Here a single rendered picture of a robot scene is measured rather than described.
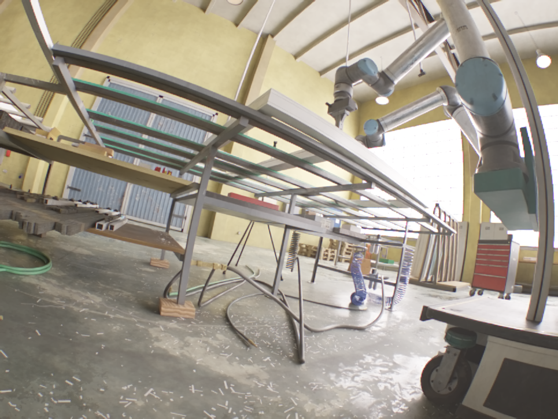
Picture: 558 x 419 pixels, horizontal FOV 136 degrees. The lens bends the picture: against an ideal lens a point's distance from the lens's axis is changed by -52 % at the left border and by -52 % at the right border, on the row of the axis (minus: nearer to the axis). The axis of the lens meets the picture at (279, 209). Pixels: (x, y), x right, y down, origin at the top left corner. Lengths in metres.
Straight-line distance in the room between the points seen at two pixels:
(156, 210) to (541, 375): 7.34
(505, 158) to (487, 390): 0.61
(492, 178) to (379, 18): 9.05
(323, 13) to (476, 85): 9.04
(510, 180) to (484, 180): 0.08
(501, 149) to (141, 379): 1.16
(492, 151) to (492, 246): 3.66
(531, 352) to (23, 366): 1.15
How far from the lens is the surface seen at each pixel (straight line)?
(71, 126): 8.02
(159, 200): 7.18
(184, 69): 8.64
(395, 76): 1.18
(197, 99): 0.82
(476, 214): 8.31
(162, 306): 1.08
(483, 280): 4.41
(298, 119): 0.86
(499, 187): 0.73
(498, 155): 0.77
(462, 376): 0.82
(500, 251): 4.31
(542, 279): 0.84
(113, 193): 7.23
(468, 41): 0.85
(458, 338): 0.78
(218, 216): 7.19
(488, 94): 0.67
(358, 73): 1.11
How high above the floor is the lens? 0.44
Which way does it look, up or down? 7 degrees up
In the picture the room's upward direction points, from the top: 12 degrees clockwise
